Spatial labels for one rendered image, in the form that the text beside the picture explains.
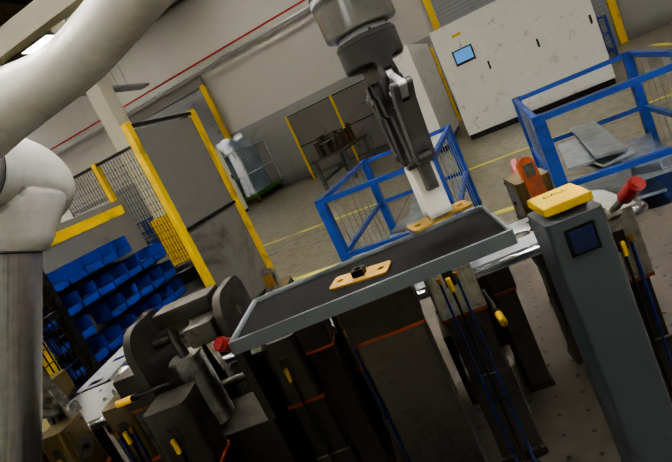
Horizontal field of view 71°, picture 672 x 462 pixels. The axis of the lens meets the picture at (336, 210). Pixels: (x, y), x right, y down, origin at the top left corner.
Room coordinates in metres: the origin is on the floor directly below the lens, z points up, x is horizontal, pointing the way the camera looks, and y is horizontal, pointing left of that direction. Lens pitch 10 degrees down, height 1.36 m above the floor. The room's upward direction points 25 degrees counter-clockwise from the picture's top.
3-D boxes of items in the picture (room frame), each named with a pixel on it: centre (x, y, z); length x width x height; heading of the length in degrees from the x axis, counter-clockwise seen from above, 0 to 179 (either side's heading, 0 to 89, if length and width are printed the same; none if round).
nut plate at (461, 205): (0.58, -0.12, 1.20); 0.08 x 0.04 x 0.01; 95
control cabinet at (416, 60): (9.56, -2.59, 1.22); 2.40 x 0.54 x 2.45; 154
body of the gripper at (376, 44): (0.58, -0.12, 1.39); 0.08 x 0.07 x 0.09; 5
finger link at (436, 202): (0.57, -0.12, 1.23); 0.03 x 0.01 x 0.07; 95
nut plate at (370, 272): (0.59, 0.01, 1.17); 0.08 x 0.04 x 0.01; 68
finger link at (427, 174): (0.55, -0.12, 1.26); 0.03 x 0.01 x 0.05; 5
